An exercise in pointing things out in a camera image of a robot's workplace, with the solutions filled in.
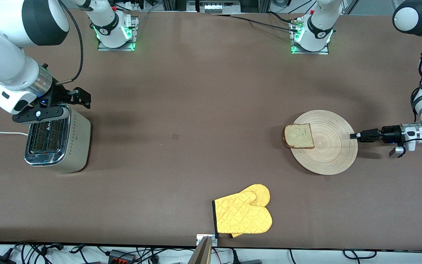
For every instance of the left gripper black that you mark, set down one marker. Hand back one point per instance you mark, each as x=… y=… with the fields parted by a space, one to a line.
x=391 y=134

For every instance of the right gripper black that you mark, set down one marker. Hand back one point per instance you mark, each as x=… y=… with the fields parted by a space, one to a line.
x=58 y=96

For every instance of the round wooden plate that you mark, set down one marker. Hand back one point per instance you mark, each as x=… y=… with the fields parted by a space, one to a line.
x=333 y=146

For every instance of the brown bread slice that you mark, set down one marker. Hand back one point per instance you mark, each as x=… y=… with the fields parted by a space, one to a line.
x=299 y=136

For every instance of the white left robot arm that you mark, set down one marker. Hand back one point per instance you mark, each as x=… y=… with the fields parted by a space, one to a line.
x=416 y=16

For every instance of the silver two-slot toaster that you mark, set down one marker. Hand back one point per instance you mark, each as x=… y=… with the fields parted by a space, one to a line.
x=75 y=143

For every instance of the yellow quilted oven mitt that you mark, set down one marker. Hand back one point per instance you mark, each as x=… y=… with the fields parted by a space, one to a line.
x=242 y=216

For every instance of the white power strip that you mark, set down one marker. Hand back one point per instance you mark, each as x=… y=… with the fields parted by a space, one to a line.
x=214 y=7

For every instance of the black box with orange connectors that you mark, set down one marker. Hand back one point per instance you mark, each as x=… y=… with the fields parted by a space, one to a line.
x=121 y=255

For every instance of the black power adapter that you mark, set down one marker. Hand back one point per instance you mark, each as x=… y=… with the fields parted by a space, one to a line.
x=0 y=260

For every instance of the metal table edge clamp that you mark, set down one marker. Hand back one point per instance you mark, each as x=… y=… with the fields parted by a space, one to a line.
x=200 y=238

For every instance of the aluminium beam at table edge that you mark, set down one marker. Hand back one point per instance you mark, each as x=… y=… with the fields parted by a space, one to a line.
x=200 y=255

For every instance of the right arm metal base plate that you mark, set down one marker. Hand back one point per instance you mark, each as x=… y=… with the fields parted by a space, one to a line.
x=115 y=48

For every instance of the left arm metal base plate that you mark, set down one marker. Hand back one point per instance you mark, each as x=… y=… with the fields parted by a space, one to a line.
x=310 y=52

